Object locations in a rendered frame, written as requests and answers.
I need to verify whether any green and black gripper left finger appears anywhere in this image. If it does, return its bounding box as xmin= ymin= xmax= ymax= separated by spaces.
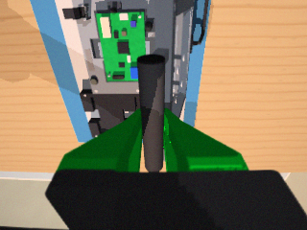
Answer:
xmin=56 ymin=108 xmax=142 ymax=172

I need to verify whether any green circuit board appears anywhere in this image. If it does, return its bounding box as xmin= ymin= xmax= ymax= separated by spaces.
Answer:
xmin=96 ymin=12 xmax=146 ymax=81

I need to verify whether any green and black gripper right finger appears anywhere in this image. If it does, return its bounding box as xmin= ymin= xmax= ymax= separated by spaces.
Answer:
xmin=163 ymin=108 xmax=249 ymax=172

